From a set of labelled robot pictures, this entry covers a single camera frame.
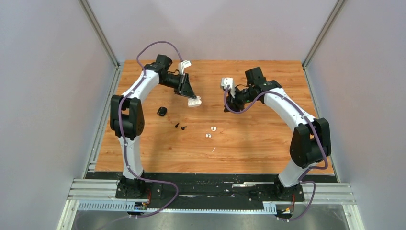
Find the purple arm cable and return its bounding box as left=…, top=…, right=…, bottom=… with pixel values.
left=223, top=86, right=329, bottom=222
left=117, top=41, right=185, bottom=219

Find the aluminium frame rail left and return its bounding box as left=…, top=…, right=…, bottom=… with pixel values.
left=79, top=0, right=120, bottom=69

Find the white earbud charging case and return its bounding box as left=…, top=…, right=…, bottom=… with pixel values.
left=187, top=96, right=202, bottom=108

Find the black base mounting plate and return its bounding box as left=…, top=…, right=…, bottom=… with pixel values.
left=85, top=172, right=338, bottom=210

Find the black earbud charging case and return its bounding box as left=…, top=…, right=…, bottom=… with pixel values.
left=157, top=106, right=168, bottom=116

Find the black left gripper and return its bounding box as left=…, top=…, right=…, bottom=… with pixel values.
left=160, top=72, right=196, bottom=99

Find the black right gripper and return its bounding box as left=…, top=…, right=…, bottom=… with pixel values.
left=224, top=86, right=257, bottom=113

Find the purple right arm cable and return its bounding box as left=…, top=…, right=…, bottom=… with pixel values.
left=223, top=86, right=329, bottom=222

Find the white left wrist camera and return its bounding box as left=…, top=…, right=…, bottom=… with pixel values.
left=178, top=60, right=192, bottom=75

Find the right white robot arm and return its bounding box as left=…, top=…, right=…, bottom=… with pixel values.
left=220, top=67, right=331, bottom=200

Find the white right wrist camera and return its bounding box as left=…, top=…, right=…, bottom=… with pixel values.
left=220, top=77, right=236, bottom=98

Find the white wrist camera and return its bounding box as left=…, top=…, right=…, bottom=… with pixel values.
left=178, top=60, right=192, bottom=75
left=220, top=77, right=236, bottom=98

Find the slotted cable duct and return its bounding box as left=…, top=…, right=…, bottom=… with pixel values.
left=77, top=200, right=278, bottom=214

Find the aluminium frame rail right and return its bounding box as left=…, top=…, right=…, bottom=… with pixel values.
left=302, top=0, right=347, bottom=70

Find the aluminium frame rail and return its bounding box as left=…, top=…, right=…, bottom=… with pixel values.
left=302, top=0, right=347, bottom=70
left=79, top=0, right=120, bottom=69

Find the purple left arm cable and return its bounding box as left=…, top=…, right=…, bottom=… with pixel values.
left=117, top=41, right=185, bottom=219

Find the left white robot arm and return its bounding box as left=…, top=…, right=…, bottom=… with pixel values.
left=110, top=55, right=197, bottom=198

